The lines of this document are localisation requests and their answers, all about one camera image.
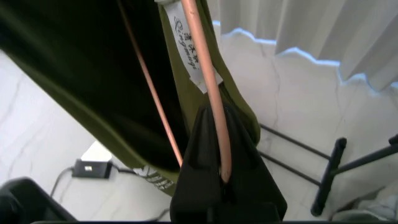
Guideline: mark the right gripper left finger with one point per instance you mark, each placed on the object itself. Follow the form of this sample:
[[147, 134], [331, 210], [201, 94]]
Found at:
[[196, 180]]

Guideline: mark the green shirt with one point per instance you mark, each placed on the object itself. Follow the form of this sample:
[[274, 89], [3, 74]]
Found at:
[[77, 77]]

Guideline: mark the black clothes rack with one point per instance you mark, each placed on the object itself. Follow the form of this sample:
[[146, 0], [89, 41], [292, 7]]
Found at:
[[326, 186]]

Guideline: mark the pink clothes hanger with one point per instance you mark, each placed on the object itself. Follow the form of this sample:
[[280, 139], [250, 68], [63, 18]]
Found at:
[[205, 62]]

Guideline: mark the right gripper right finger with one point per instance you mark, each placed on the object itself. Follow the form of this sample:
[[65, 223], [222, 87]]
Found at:
[[255, 186]]

